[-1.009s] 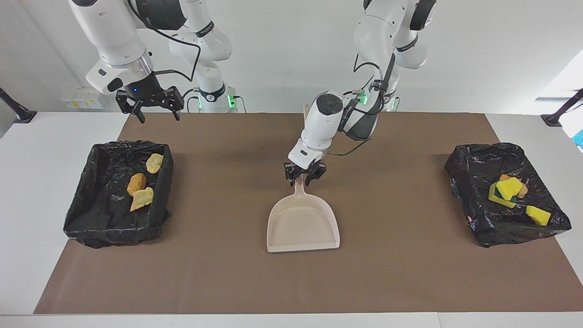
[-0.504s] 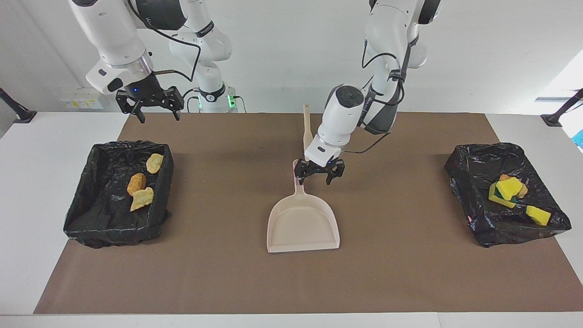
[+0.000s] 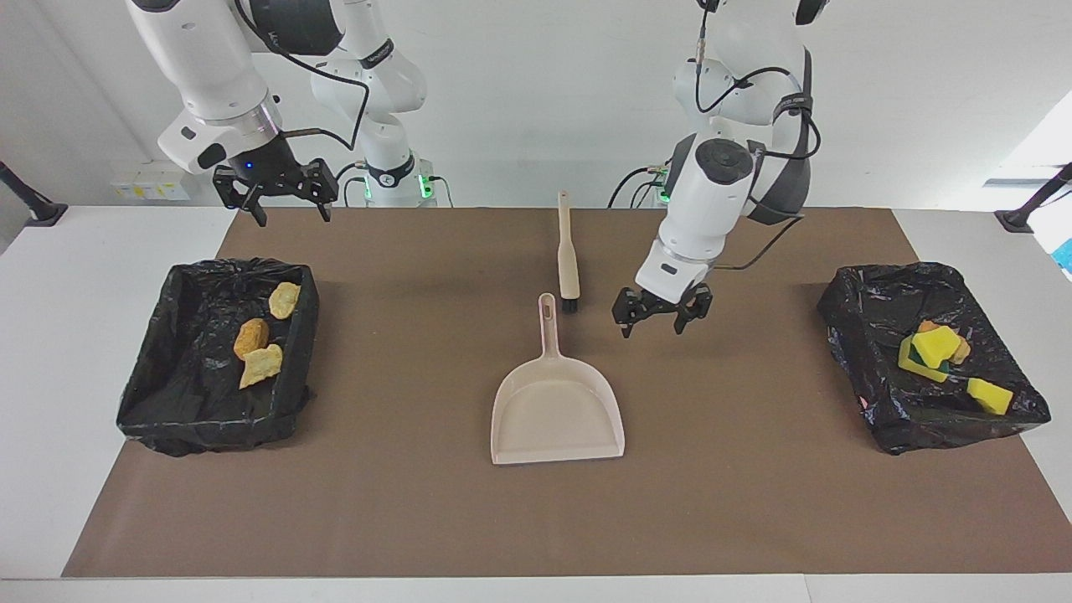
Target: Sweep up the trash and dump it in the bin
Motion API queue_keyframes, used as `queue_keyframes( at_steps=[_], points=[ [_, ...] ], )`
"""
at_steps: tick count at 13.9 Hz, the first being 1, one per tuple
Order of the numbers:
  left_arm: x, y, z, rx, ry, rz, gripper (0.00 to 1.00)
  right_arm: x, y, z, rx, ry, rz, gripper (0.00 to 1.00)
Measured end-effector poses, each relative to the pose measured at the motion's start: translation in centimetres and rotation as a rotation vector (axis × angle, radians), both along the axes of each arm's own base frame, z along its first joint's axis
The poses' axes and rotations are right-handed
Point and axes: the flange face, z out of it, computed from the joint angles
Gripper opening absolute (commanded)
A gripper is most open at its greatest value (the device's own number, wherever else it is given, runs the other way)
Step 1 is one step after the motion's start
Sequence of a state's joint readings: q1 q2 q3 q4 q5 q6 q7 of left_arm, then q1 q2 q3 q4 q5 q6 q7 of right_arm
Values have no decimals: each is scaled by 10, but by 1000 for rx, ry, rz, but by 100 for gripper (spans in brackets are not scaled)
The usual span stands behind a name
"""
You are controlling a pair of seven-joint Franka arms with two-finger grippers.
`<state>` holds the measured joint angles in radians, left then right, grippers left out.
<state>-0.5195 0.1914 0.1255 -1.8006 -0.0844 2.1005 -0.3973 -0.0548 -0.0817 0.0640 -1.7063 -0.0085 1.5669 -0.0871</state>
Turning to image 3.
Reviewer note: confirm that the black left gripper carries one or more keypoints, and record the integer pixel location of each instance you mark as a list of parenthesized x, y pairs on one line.
[(662, 303)]

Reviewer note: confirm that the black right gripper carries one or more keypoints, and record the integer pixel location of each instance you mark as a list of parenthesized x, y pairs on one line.
[(272, 172)]

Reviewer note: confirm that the striped croissant piece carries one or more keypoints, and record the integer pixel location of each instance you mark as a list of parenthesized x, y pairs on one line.
[(285, 300), (961, 348)]

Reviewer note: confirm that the beige hand brush black bristles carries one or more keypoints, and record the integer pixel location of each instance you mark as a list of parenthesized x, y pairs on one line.
[(569, 260)]

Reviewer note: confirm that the beige plastic dustpan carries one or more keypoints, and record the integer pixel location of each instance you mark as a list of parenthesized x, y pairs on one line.
[(557, 410)]

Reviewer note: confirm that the brown oval bread roll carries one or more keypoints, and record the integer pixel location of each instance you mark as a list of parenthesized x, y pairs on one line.
[(250, 337)]

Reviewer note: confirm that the pale cream bread piece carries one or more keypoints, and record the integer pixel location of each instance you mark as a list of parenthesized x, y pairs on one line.
[(261, 366)]

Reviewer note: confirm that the yellow sponge piece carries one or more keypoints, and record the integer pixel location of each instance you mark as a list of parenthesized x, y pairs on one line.
[(917, 362), (990, 396), (936, 342)]

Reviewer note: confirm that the bin with black bag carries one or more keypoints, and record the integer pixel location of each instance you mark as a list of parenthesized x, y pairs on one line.
[(879, 335), (184, 402)]

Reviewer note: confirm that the black stand foot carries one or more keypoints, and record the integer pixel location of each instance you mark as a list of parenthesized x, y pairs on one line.
[(38, 211), (1017, 219)]

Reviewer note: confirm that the brown table mat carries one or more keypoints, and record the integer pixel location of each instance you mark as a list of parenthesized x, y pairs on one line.
[(419, 502)]

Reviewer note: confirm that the blue object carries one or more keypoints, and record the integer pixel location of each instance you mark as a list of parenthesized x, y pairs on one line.
[(1065, 255)]

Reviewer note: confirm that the white wall outlet box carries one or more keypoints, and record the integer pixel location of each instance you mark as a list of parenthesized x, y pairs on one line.
[(146, 182)]

